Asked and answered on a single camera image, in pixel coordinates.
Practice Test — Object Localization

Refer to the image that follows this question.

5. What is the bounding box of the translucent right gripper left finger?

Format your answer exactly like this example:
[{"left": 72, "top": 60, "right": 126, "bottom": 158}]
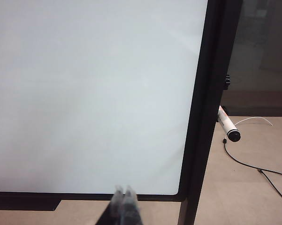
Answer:
[{"left": 96, "top": 184, "right": 124, "bottom": 225}]

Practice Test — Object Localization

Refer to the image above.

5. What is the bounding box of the black whiteboard stand post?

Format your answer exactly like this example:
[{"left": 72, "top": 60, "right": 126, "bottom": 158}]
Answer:
[{"left": 178, "top": 0, "right": 244, "bottom": 225}]

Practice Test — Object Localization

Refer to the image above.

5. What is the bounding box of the black clamp knob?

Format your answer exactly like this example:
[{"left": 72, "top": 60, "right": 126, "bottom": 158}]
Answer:
[{"left": 223, "top": 74, "right": 231, "bottom": 91}]

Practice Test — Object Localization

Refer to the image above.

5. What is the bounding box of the black cable with plug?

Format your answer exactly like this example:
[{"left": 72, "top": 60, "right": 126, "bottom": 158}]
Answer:
[{"left": 222, "top": 138, "right": 282, "bottom": 178}]

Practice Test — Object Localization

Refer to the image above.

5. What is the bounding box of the translucent right gripper right finger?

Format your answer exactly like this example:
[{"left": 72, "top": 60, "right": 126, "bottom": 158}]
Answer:
[{"left": 122, "top": 185, "right": 143, "bottom": 225}]

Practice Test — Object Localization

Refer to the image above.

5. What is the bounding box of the thin black cable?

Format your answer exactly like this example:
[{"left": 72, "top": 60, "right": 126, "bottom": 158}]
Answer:
[{"left": 257, "top": 168, "right": 282, "bottom": 210}]

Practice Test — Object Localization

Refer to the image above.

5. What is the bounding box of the black whiteboard pen tray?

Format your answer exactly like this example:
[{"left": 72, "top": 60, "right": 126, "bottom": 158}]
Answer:
[{"left": 0, "top": 198, "right": 62, "bottom": 212}]

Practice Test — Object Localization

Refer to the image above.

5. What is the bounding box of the white marker pen black cap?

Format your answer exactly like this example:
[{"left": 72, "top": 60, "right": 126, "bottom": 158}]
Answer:
[{"left": 217, "top": 105, "right": 242, "bottom": 142}]

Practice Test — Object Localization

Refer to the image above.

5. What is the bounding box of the white whiteboard with black frame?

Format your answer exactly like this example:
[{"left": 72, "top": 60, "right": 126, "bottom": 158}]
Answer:
[{"left": 0, "top": 0, "right": 226, "bottom": 203}]

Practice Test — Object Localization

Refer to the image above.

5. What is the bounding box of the thin white cable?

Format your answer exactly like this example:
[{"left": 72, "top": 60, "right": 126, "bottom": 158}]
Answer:
[{"left": 234, "top": 116, "right": 274, "bottom": 128}]

